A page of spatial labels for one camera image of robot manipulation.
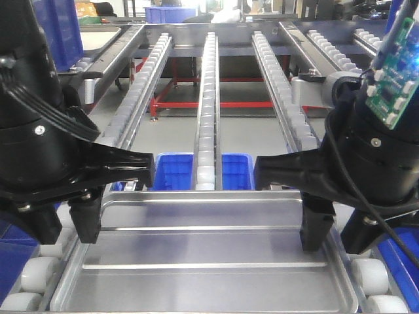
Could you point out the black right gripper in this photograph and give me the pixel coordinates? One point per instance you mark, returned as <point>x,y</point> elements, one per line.
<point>382,163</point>

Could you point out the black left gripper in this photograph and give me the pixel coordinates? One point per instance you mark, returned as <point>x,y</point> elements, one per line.
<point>41,164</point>

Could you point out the silver metal tray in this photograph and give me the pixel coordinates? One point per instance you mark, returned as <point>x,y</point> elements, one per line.
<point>204,252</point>

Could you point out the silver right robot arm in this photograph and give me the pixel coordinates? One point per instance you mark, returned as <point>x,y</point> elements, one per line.
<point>343,89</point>

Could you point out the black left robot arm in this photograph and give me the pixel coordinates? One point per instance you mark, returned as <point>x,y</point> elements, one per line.
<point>30,87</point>

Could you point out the silver tray far left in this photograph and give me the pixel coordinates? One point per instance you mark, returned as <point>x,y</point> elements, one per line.
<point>97,38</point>

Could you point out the blue bin below right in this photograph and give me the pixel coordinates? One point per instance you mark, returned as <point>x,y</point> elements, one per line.
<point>237,171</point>

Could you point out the blue bin below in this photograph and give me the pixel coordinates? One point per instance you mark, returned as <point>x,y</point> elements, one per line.
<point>173,171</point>
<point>237,171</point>

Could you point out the blue bin below left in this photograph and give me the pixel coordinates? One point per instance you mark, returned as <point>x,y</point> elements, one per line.
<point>173,171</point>

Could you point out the green circuit board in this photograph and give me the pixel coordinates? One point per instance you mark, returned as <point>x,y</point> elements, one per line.
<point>397,81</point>

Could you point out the blue bin upper left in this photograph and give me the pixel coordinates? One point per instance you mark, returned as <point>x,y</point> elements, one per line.
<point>58,19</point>

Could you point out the blue crate in background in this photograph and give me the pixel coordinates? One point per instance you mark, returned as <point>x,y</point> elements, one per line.
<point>168,15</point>

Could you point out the roller track rail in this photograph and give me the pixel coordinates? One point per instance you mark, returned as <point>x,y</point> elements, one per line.
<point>332,53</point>
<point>294,124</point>
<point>207,161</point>
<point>123,126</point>

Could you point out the red metal frame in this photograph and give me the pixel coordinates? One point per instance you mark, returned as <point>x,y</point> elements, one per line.
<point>237,92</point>

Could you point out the flat steel divider rail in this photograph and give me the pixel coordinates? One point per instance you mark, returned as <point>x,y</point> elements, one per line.
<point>307,54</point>

